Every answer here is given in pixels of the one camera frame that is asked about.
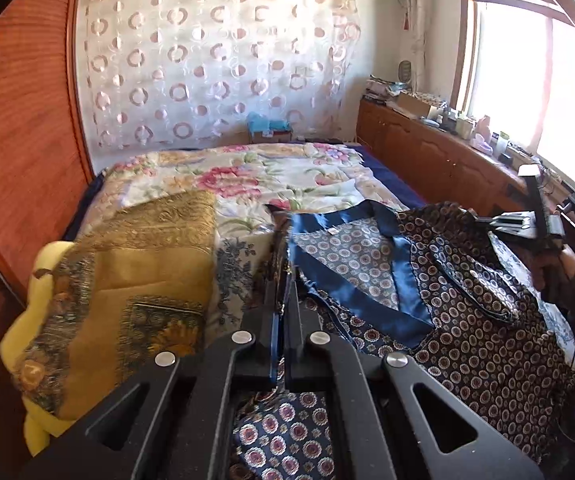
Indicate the navy patterned silk garment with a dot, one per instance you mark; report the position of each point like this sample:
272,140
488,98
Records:
429,283

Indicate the blue white floral cover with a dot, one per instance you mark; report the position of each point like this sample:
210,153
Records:
238,282

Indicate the window with wooden frame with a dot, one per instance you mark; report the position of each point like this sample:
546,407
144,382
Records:
516,67

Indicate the sheer circle-pattern curtain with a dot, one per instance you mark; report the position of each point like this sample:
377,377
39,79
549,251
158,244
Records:
180,73

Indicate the beige tied window curtain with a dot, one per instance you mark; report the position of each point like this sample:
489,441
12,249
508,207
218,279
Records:
414,38

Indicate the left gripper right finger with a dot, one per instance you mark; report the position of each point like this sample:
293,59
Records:
388,418

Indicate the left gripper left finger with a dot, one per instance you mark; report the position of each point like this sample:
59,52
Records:
173,418

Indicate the person right hand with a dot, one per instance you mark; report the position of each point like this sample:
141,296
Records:
552,272

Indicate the wooden window-side cabinet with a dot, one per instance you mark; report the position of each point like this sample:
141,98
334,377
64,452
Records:
438,166

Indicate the gold patterned cloth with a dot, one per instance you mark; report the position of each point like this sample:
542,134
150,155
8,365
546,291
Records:
139,283

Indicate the pink floral quilt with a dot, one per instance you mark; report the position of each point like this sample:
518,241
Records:
191,198

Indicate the yellow pillow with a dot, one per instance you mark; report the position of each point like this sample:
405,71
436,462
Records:
40,427

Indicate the cardboard box on cabinet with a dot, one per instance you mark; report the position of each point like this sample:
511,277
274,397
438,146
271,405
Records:
416,106

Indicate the wooden louvered wardrobe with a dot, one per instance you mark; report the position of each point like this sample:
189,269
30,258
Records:
43,165

